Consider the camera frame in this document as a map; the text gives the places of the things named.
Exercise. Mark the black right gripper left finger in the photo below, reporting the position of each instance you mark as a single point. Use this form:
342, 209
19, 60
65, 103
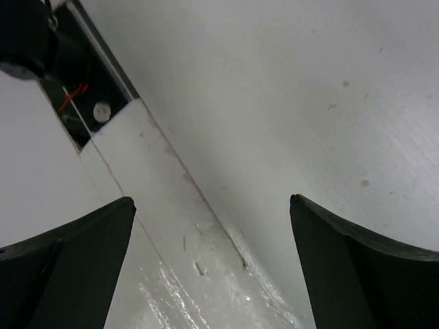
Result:
66, 277

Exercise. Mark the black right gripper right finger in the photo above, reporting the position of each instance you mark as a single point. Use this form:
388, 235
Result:
357, 278

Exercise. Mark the silver bolt head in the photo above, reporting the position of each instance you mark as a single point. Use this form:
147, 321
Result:
102, 112

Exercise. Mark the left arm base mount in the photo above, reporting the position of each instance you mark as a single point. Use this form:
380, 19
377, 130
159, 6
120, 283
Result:
58, 46

